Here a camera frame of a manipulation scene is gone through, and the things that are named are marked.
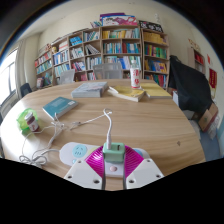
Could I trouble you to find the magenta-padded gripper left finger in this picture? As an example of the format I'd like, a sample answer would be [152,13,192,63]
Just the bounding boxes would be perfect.
[63,145,108,191]

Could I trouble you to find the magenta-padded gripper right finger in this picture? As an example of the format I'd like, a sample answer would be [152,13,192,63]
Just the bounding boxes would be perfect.
[122,145,166,191]

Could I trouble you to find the mint green charger block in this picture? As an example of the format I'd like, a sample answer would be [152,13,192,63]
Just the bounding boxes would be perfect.
[102,141,126,164]

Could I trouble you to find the white power strip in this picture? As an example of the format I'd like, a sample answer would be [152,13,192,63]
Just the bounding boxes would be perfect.
[59,141,151,178]

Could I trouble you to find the teal book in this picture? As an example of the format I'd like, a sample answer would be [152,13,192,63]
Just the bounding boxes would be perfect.
[42,96,80,121]

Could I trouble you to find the small jar red label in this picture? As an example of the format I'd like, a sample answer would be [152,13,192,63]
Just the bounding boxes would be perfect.
[24,111,40,133]

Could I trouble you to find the white box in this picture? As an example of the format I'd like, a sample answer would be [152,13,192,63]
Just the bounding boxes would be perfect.
[172,90,194,119]

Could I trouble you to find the green plastic bag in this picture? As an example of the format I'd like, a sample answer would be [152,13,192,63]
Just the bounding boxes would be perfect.
[16,107,38,132]

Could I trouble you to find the open yellow book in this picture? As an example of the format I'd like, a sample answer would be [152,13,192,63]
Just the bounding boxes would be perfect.
[107,85,146,103]

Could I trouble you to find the cardboard box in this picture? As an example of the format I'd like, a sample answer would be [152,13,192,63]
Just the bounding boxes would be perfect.
[198,102,219,133]

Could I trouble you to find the closed yellow book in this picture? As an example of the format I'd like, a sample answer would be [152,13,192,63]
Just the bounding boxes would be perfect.
[139,82,173,100]

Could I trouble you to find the grey book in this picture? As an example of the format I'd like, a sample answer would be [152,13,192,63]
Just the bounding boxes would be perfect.
[70,81,109,99]

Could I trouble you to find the clear bottle red label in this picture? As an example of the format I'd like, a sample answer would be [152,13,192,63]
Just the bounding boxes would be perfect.
[129,59,142,90]

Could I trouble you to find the light grey chair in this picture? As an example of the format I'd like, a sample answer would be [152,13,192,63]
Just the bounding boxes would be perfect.
[59,68,76,85]

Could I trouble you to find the black cloth cover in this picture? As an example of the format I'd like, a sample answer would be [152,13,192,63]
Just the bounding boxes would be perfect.
[168,54,214,113]

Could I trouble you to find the dark blue chair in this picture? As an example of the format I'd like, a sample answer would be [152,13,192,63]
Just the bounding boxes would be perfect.
[19,82,34,98]

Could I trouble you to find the grey mesh chair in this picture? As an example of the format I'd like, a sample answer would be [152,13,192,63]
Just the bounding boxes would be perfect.
[92,62,124,81]

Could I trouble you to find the window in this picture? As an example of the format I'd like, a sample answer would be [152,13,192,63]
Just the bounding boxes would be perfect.
[0,48,19,104]

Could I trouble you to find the wooden bookshelf unit with books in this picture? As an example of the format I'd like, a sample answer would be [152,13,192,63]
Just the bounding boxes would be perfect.
[33,12,171,90]

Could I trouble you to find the white power strip cord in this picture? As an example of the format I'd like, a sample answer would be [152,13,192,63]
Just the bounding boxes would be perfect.
[18,120,68,168]

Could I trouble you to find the white charger cable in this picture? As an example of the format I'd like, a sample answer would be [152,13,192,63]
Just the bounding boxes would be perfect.
[69,107,114,145]

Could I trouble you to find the red wall hanging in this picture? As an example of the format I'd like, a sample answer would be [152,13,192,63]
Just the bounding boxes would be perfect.
[208,67,218,89]

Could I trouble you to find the small wooden wall shelf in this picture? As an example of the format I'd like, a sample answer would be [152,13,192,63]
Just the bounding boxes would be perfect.
[187,46,206,75]

